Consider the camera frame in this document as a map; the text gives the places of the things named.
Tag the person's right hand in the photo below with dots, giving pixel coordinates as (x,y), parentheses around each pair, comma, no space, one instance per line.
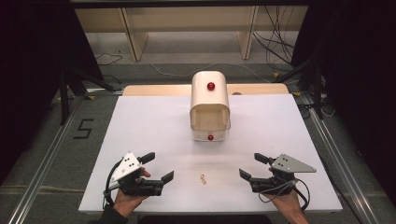
(288,202)

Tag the aluminium floor rail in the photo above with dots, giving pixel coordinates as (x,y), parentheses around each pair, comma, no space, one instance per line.
(40,171)
(339,161)

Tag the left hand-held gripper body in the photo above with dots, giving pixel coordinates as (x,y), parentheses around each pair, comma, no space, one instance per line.
(127,165)

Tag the person's left hand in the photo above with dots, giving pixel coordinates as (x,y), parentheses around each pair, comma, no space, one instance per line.
(126,203)

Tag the black tripod stand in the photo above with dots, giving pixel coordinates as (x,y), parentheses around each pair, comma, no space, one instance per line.
(316,90)
(67,93)

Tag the dark curtain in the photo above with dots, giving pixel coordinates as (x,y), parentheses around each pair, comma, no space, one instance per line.
(358,77)
(37,62)

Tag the person's dark clothing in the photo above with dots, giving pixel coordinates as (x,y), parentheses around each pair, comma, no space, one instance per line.
(202,219)

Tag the cream bread box red knobs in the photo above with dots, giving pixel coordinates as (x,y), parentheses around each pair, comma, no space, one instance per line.
(210,99)

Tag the wooden table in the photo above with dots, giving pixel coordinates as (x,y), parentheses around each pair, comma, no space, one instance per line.
(155,90)

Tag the small beige object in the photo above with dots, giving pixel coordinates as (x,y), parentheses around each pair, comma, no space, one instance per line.
(203,179)

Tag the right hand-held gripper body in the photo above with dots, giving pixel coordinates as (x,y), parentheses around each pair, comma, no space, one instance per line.
(289,165)

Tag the white table board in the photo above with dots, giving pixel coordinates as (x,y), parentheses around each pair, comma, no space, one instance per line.
(149,130)

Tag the light wooden desk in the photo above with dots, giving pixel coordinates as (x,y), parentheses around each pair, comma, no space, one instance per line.
(186,18)

